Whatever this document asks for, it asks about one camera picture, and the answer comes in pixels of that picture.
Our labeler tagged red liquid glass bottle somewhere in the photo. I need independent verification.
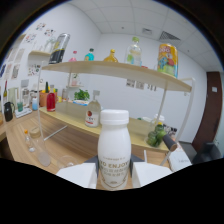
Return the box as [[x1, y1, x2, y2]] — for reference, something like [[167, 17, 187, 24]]
[[46, 84, 57, 113]]

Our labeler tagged white vase with pale flowers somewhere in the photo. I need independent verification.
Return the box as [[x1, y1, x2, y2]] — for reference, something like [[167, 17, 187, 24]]
[[44, 35, 56, 54]]

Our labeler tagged white milk bottle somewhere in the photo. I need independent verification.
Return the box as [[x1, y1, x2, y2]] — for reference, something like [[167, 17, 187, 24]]
[[97, 108, 132, 191]]

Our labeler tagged colourful wall sticker sheet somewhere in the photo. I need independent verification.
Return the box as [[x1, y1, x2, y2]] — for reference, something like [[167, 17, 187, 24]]
[[27, 63, 42, 77]]

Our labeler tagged ceiling air vent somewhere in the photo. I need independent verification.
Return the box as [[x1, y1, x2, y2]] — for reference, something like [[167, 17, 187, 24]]
[[159, 30, 181, 42]]

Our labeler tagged white tub with yellow label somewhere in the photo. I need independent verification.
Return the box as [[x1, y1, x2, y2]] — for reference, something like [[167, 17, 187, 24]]
[[152, 113, 166, 125]]

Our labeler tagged black and silver can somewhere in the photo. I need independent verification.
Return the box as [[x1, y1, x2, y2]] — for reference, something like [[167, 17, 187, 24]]
[[48, 32, 71, 65]]

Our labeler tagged green potted plant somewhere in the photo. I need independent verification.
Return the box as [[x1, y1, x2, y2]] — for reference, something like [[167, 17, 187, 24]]
[[73, 88, 91, 102]]

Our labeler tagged white notebook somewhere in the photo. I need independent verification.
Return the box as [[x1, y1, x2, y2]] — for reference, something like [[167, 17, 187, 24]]
[[167, 146, 194, 173]]

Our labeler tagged brown wooden door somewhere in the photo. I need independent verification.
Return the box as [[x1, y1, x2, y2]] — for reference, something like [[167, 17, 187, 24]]
[[191, 71, 223, 153]]

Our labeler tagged small pink bottle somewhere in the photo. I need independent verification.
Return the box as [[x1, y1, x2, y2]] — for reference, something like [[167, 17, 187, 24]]
[[68, 50, 78, 63]]

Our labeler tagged black cylindrical handle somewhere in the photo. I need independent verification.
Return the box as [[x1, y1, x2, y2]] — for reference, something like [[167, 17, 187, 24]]
[[162, 133, 179, 153]]

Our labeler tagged amber honey bottle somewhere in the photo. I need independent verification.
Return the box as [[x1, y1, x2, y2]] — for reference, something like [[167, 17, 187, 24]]
[[102, 48, 119, 63]]

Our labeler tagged clear bottle with red label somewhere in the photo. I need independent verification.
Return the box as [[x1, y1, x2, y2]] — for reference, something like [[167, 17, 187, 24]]
[[84, 89, 102, 128]]

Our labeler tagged black kettle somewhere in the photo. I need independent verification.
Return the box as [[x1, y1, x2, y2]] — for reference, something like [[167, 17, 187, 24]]
[[3, 101, 16, 123]]

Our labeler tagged white tray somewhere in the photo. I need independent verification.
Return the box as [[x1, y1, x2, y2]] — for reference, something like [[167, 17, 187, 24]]
[[14, 107, 33, 119]]

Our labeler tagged clear bottle with green cap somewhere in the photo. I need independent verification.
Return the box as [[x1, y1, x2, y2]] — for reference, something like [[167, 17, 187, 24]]
[[124, 36, 143, 67]]

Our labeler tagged yellow colourful drink can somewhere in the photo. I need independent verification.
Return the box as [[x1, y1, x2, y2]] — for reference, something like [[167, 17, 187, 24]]
[[157, 43, 179, 79]]

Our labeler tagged small flower vase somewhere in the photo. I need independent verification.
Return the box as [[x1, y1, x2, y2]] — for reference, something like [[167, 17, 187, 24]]
[[70, 73, 81, 88]]

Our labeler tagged small teal bottle green cap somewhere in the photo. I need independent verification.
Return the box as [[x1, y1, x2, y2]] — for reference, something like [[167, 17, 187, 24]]
[[83, 48, 95, 62]]

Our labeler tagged glass jar with cork lid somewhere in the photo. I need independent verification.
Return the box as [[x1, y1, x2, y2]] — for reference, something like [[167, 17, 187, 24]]
[[29, 125, 52, 168]]

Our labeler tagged two-tier wooden shelf rack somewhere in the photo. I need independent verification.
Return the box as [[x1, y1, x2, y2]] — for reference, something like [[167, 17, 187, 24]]
[[36, 60, 196, 168]]

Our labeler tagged clear bottle with orange cap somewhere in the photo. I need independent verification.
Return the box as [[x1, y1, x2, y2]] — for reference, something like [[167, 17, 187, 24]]
[[23, 129, 36, 153]]

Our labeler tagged wooden wall shelf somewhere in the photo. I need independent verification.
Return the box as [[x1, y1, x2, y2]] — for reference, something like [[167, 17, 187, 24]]
[[28, 49, 52, 58]]

